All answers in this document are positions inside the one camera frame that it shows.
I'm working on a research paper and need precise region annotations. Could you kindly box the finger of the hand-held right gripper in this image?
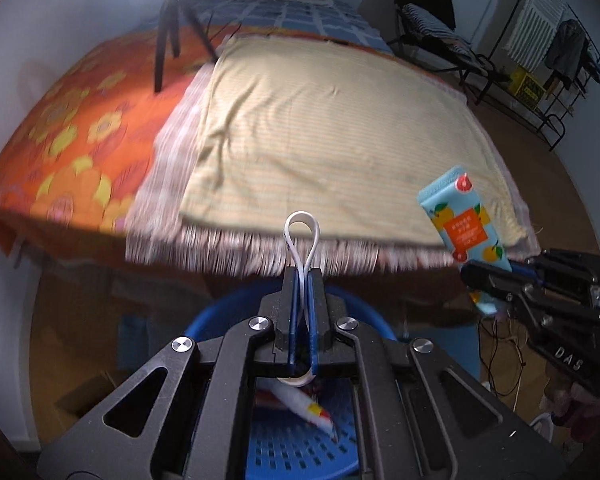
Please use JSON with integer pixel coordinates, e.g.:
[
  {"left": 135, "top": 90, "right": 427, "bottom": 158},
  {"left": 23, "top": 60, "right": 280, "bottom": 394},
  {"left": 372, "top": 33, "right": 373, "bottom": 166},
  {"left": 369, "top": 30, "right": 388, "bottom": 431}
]
[
  {"left": 509, "top": 249, "right": 600, "bottom": 287},
  {"left": 460, "top": 259, "right": 600, "bottom": 324}
]

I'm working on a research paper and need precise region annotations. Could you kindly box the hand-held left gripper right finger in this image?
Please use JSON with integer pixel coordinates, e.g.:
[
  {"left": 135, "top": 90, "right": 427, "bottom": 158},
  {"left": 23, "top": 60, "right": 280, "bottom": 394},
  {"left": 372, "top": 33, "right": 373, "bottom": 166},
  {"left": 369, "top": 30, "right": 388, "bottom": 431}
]
[{"left": 306, "top": 269, "right": 567, "bottom": 480}]

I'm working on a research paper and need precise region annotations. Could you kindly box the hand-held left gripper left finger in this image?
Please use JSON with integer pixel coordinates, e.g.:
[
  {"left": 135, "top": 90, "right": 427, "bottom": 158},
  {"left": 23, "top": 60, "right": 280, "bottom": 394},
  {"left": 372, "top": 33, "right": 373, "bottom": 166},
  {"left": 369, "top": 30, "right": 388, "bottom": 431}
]
[{"left": 37, "top": 267, "right": 301, "bottom": 480}]

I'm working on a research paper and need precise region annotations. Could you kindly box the fruit print tube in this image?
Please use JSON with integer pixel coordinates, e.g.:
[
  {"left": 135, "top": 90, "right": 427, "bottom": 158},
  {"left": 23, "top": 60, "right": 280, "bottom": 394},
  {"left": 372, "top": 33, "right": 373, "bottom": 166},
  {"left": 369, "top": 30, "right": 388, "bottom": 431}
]
[{"left": 417, "top": 164, "right": 513, "bottom": 316}]

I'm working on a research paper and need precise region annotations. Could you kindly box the long white colourful wrapper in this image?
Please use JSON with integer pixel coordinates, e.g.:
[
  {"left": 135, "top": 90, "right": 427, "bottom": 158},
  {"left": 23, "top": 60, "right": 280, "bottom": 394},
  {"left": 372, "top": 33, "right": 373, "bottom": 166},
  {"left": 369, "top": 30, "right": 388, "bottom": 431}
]
[{"left": 267, "top": 380, "right": 338, "bottom": 441}]

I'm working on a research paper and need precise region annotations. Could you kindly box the white plastic loop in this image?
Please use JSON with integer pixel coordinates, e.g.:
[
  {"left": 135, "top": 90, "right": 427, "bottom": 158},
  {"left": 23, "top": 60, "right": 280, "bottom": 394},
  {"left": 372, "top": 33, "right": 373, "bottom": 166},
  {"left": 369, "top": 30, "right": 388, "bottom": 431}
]
[{"left": 283, "top": 211, "right": 322, "bottom": 388}]

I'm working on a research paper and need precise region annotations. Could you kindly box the blue plastic basket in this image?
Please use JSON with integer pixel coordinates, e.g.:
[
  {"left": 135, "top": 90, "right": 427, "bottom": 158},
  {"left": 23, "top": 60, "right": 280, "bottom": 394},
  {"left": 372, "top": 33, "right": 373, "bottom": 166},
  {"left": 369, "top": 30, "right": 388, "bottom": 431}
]
[{"left": 182, "top": 280, "right": 398, "bottom": 480}]

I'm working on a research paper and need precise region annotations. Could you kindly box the person's right hand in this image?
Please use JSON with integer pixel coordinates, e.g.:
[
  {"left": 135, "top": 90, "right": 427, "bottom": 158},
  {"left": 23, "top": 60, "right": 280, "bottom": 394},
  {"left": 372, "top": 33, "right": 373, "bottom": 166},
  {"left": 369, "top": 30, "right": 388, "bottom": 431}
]
[{"left": 542, "top": 380, "right": 588, "bottom": 428}]

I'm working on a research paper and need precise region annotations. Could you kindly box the black drying rack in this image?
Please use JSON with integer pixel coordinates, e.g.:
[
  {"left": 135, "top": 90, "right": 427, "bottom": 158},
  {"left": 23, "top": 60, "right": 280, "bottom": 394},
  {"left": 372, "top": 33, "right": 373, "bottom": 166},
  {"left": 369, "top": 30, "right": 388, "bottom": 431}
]
[{"left": 485, "top": 0, "right": 600, "bottom": 153}]

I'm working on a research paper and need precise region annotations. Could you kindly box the yellow striped cloth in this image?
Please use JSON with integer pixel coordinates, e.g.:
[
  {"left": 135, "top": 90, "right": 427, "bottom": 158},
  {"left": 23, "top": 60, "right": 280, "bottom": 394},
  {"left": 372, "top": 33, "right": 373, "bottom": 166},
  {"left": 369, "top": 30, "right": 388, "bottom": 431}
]
[{"left": 125, "top": 35, "right": 541, "bottom": 278}]

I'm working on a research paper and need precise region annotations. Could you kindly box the yellow crate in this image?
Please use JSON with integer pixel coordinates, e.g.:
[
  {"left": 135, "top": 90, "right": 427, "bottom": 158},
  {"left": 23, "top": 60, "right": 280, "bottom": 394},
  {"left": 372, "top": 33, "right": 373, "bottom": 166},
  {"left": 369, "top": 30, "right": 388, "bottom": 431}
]
[{"left": 509, "top": 67, "right": 548, "bottom": 111}]

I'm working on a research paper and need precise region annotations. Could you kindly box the cardboard box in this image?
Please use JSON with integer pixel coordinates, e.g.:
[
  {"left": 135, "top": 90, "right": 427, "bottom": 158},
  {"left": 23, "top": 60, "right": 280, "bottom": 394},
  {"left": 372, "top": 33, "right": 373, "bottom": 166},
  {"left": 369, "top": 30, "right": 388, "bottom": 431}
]
[{"left": 55, "top": 370, "right": 131, "bottom": 431}]

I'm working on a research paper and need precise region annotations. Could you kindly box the dark hanging jacket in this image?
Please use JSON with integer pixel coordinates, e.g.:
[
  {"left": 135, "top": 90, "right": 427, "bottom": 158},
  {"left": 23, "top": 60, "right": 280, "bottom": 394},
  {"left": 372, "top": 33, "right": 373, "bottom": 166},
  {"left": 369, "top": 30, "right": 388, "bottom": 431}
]
[{"left": 545, "top": 19, "right": 588, "bottom": 78}]

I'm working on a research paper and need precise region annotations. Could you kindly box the white striped hanging cloth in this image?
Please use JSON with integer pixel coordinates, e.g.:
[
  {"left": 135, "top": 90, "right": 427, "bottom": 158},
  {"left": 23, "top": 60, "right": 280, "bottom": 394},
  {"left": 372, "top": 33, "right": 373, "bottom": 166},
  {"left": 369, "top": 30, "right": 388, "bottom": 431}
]
[{"left": 510, "top": 0, "right": 566, "bottom": 68}]

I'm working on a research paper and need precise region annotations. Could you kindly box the striped chair cloth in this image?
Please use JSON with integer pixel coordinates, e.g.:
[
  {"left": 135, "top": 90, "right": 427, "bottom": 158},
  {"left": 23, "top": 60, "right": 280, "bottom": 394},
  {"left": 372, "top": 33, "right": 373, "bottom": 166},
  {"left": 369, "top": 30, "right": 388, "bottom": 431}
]
[{"left": 402, "top": 4, "right": 473, "bottom": 56}]

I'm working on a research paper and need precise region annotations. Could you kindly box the orange floral bedsheet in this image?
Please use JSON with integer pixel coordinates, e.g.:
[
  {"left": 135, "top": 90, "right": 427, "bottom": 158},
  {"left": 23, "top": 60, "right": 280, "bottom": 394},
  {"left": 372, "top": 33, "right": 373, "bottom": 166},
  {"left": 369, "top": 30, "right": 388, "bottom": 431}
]
[{"left": 0, "top": 25, "right": 471, "bottom": 261}]

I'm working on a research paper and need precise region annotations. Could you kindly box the black tripod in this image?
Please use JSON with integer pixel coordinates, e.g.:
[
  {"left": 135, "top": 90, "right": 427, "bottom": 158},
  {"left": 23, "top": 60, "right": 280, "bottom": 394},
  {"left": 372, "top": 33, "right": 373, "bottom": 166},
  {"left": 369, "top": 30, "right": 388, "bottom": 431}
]
[{"left": 152, "top": 0, "right": 220, "bottom": 93}]

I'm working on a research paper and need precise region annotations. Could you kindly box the blue checked quilt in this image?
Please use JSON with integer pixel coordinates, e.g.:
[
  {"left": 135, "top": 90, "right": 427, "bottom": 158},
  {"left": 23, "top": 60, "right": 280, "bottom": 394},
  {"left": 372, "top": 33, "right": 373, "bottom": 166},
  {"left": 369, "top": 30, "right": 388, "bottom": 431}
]
[{"left": 195, "top": 0, "right": 393, "bottom": 56}]

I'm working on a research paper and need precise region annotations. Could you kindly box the black floor cable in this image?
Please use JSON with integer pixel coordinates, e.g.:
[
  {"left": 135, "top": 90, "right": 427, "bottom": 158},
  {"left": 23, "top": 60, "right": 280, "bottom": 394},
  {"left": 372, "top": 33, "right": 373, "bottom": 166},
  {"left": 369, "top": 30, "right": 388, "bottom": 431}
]
[{"left": 477, "top": 310, "right": 528, "bottom": 396}]

